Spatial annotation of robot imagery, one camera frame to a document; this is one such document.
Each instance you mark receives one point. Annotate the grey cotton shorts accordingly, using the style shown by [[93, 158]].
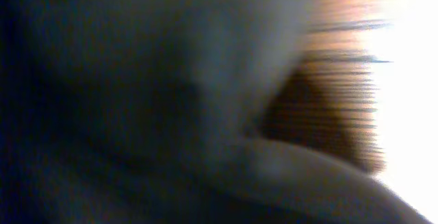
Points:
[[149, 111]]

